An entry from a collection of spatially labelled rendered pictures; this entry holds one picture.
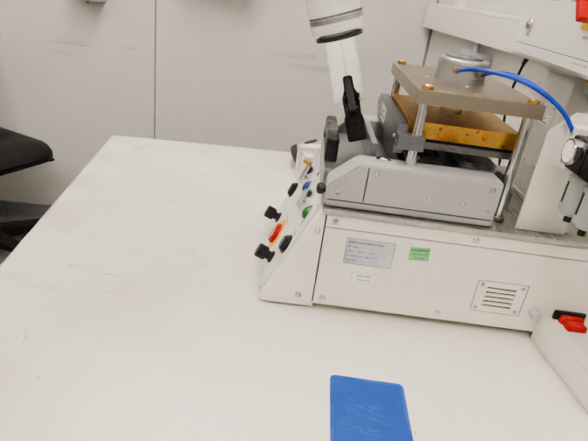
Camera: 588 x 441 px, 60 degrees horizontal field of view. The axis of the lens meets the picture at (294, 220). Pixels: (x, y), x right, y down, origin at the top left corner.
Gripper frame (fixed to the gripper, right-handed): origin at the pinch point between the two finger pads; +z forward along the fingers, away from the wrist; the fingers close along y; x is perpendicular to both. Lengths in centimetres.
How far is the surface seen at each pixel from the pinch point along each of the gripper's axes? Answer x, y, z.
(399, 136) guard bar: 5.7, 13.7, -1.2
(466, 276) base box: 12.5, 17.0, 21.9
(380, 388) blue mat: -3.3, 33.1, 26.3
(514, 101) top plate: 21.9, 13.3, -2.8
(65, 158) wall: -133, -136, 23
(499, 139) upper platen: 20.4, 10.2, 3.3
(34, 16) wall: -120, -136, -37
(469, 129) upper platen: 16.2, 10.2, 0.9
